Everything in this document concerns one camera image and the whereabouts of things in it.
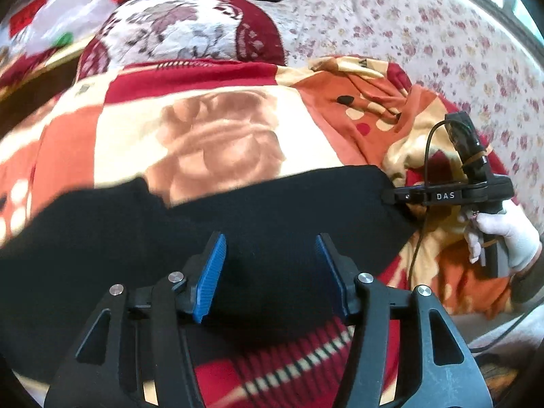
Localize black pants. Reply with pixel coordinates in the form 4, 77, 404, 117
1, 166, 417, 382

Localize right hand white glove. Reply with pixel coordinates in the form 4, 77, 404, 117
458, 200, 542, 273

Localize pink floral bed sheet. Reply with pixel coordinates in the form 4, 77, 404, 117
260, 0, 543, 226

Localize orange red patterned blanket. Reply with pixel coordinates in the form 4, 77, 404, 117
1, 57, 512, 407

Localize wooden desk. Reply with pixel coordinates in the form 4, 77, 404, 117
0, 35, 93, 137

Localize red white floral pillow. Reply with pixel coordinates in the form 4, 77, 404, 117
76, 0, 286, 80

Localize white plastic bag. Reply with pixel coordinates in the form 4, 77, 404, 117
23, 0, 118, 55

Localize black cable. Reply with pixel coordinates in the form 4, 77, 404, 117
406, 119, 544, 355

